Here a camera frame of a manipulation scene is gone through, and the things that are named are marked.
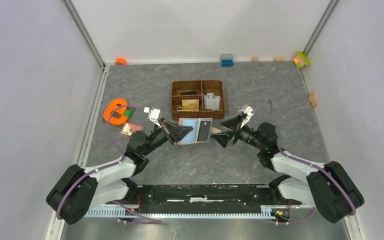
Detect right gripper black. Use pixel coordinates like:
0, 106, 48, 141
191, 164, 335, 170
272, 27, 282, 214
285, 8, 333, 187
210, 114, 264, 151

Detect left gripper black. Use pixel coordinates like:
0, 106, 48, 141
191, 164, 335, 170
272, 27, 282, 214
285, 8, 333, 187
141, 117, 194, 156

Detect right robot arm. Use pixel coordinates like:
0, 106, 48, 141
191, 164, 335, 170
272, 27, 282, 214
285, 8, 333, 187
211, 113, 365, 223

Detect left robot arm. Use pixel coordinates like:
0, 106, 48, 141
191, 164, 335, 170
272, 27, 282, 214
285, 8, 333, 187
45, 118, 194, 225

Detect black card in holder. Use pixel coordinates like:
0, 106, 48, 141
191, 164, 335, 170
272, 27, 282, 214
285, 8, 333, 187
197, 120, 212, 142

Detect yellow VIP card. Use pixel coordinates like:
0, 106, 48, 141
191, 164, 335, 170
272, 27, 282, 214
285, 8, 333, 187
181, 99, 200, 112

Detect grey cards in basket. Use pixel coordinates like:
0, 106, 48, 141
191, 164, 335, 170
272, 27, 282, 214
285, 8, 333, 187
203, 92, 221, 111

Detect pink picture card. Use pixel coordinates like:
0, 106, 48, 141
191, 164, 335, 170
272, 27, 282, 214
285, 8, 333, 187
119, 122, 144, 137

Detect brown woven divided basket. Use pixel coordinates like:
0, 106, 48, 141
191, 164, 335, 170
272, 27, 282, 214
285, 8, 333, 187
170, 79, 227, 121

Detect black item in basket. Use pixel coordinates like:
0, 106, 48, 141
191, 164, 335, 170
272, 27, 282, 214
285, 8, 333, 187
179, 90, 198, 96

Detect green toy block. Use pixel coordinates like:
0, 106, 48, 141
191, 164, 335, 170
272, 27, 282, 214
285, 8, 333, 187
123, 108, 135, 118

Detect orange tape dispenser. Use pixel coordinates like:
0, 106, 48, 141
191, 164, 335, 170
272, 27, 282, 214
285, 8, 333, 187
103, 98, 128, 126

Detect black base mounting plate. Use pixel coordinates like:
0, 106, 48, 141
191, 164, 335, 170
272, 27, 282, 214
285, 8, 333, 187
119, 184, 300, 214

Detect blue grey toy bricks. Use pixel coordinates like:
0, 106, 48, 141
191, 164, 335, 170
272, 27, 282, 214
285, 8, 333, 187
220, 53, 234, 67

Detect small tan wooden block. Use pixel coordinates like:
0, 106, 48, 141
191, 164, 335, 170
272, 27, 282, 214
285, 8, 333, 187
251, 56, 259, 62

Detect flat tan wooden block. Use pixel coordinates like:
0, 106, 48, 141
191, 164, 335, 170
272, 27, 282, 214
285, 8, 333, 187
274, 56, 285, 62

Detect orange round cap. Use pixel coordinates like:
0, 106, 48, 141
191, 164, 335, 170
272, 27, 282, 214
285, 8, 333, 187
114, 57, 127, 66

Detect curved tan wooden piece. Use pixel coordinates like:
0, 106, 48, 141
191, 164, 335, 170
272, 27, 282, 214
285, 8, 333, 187
308, 92, 318, 108

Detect green pink toy bricks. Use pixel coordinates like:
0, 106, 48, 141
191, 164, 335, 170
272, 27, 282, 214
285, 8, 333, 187
293, 51, 311, 69

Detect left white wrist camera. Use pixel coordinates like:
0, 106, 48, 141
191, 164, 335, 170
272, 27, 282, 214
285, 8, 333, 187
143, 107, 161, 127

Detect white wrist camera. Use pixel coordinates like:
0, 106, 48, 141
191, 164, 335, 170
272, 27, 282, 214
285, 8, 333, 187
238, 104, 254, 129
143, 107, 161, 127

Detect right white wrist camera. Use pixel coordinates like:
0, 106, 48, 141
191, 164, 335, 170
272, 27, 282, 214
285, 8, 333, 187
238, 104, 254, 129

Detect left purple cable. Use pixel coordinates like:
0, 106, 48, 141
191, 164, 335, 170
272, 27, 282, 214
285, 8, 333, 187
55, 104, 163, 225

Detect purple cable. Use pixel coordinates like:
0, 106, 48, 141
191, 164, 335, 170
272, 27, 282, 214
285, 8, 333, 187
55, 104, 163, 225
253, 99, 357, 226

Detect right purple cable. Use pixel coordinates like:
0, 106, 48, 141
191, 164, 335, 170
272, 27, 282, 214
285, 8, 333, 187
253, 99, 357, 226

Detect light blue cable duct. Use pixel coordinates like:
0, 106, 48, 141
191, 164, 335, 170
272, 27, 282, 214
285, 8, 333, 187
66, 206, 279, 220

